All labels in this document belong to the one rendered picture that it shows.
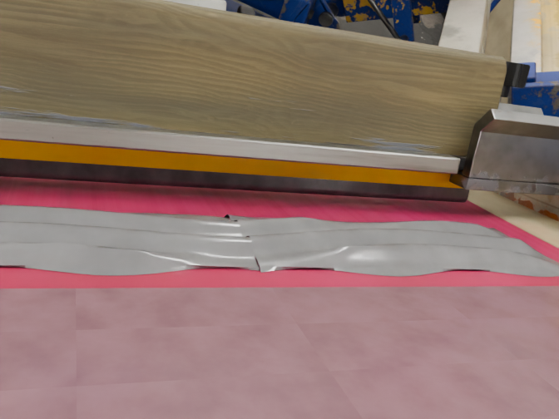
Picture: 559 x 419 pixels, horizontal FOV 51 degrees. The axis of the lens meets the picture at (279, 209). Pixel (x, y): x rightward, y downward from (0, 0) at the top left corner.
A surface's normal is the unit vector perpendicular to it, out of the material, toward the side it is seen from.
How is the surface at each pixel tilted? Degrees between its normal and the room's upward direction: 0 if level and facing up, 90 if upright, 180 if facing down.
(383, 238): 3
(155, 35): 56
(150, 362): 32
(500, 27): 79
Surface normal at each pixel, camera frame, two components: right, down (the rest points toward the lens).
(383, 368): 0.15, -0.95
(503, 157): 0.32, 0.32
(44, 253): 0.28, -0.52
